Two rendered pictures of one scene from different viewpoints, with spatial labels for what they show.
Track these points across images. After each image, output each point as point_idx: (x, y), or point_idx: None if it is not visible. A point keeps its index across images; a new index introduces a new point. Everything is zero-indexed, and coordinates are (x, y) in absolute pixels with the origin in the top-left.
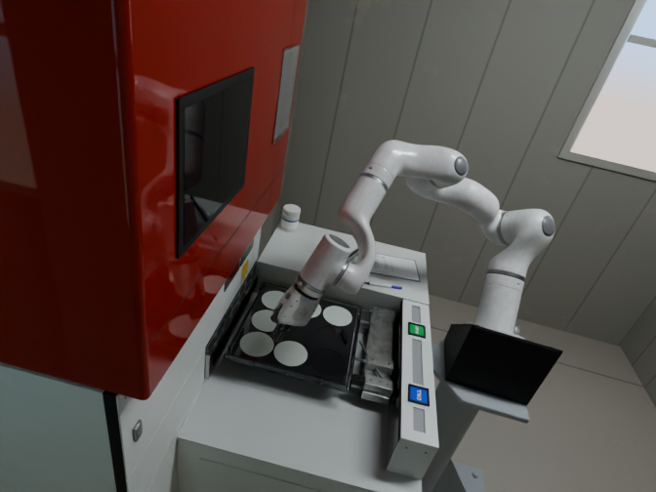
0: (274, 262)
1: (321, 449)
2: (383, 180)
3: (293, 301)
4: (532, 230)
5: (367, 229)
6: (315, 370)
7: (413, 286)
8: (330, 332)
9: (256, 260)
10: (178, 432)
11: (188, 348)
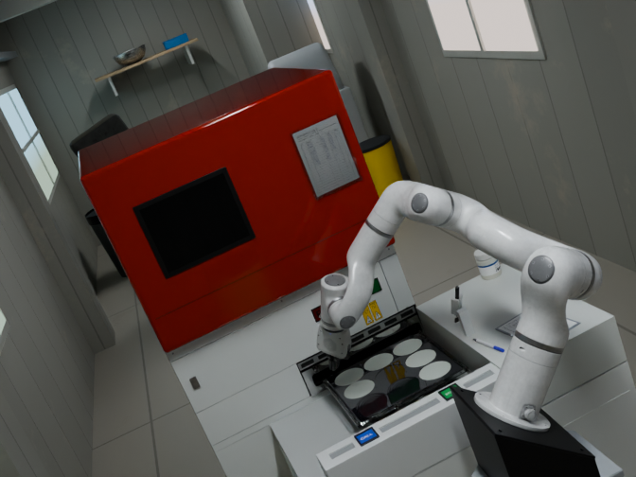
0: (427, 309)
1: (319, 465)
2: (371, 222)
3: (318, 330)
4: (521, 275)
5: (349, 270)
6: (357, 405)
7: None
8: (408, 382)
9: (410, 305)
10: (271, 421)
11: (256, 352)
